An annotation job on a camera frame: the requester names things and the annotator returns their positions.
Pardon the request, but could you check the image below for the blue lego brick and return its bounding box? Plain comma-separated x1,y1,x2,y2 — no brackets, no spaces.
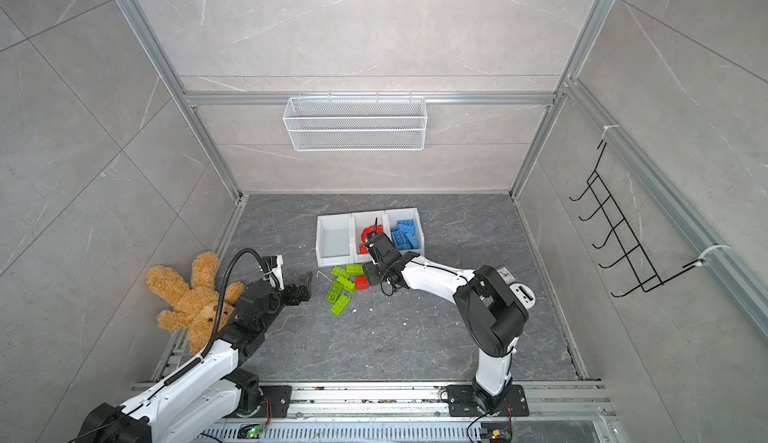
391,230,420,251
397,219,416,236

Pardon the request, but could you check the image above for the red lego brick square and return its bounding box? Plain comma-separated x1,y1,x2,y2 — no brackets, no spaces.
355,276,369,291

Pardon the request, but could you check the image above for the red arch lego piece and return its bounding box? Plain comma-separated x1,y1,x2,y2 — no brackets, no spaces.
358,224,383,255

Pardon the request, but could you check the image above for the green lego brick top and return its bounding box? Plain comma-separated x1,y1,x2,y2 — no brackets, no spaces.
345,264,364,276

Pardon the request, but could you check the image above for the green lego brick small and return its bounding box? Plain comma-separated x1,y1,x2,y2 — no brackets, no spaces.
330,294,350,316

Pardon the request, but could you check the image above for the green lego brick long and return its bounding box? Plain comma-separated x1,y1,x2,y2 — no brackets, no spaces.
336,276,356,293

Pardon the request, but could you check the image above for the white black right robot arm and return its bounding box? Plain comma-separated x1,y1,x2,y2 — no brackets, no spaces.
363,234,536,414

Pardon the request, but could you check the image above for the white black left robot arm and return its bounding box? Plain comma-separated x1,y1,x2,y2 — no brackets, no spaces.
75,248,312,442

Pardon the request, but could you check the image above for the white right plastic bin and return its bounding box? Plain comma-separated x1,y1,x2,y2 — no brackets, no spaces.
384,208,424,256

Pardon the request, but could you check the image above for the white plastic bin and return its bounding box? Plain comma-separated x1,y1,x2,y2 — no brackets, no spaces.
315,213,354,268
351,210,389,264
384,208,424,256

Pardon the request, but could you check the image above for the white middle plastic bin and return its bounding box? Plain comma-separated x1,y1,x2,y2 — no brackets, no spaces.
351,210,389,264

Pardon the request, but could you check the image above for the white left plastic bin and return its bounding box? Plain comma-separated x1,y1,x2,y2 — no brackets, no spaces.
315,213,354,268

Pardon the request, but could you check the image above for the brown teddy bear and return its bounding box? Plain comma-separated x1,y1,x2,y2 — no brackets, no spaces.
145,252,220,354

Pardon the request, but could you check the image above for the white round scale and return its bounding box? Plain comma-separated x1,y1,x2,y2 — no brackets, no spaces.
510,282,536,310

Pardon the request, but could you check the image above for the white wire mesh basket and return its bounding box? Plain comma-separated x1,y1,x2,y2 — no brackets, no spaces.
283,96,428,152

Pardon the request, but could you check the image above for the metal base rail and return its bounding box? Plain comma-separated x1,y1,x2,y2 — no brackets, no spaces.
128,379,619,443

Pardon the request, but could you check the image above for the black wire hook rack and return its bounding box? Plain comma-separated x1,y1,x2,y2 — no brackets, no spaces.
569,140,731,299

